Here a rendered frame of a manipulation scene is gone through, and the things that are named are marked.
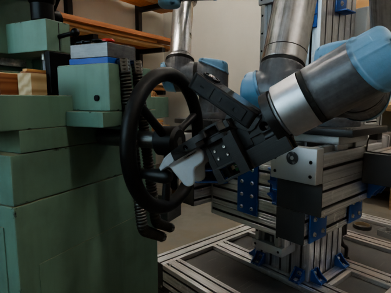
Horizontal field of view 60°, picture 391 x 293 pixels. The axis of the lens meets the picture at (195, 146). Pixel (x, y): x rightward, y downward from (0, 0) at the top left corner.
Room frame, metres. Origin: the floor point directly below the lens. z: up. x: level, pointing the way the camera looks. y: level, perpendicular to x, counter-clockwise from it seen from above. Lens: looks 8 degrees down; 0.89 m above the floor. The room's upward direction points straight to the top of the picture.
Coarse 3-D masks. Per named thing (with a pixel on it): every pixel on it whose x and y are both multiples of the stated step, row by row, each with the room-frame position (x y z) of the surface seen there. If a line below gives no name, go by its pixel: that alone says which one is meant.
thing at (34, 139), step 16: (48, 128) 0.63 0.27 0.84; (64, 128) 0.66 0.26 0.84; (80, 128) 0.70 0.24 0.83; (96, 128) 0.74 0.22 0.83; (112, 128) 0.79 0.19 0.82; (0, 144) 0.60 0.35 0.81; (16, 144) 0.58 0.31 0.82; (32, 144) 0.59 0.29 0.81; (48, 144) 0.62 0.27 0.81; (64, 144) 0.66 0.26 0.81
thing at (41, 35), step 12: (12, 24) 0.82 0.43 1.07; (24, 24) 0.80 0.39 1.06; (36, 24) 0.79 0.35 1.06; (48, 24) 0.78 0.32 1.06; (60, 24) 0.81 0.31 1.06; (12, 36) 0.82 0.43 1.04; (24, 36) 0.80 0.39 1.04; (36, 36) 0.79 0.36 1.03; (48, 36) 0.78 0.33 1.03; (12, 48) 0.82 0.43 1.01; (24, 48) 0.80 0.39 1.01; (36, 48) 0.79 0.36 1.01; (48, 48) 0.78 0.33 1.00; (60, 48) 0.80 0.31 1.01
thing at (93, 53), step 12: (72, 48) 0.69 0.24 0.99; (84, 48) 0.68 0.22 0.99; (96, 48) 0.67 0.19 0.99; (108, 48) 0.66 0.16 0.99; (120, 48) 0.69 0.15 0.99; (132, 48) 0.72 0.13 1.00; (72, 60) 0.69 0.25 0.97; (84, 60) 0.68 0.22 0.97; (96, 60) 0.66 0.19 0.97; (108, 60) 0.65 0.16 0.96
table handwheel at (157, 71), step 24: (168, 72) 0.65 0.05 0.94; (144, 96) 0.58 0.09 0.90; (192, 96) 0.74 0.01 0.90; (192, 120) 0.75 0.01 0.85; (120, 144) 0.55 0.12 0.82; (144, 144) 0.68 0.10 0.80; (168, 144) 0.64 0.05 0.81; (168, 168) 0.66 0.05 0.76; (144, 192) 0.57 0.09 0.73; (168, 192) 0.66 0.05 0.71
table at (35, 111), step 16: (0, 96) 0.55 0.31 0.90; (16, 96) 0.57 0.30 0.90; (32, 96) 0.60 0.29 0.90; (48, 96) 0.63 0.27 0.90; (64, 96) 0.66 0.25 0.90; (0, 112) 0.55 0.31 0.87; (16, 112) 0.57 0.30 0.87; (32, 112) 0.60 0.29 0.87; (48, 112) 0.63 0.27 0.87; (64, 112) 0.66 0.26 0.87; (80, 112) 0.65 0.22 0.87; (96, 112) 0.63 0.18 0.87; (112, 112) 0.65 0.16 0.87; (160, 112) 0.97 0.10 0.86; (0, 128) 0.54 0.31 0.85; (16, 128) 0.57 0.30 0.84; (32, 128) 0.60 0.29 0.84
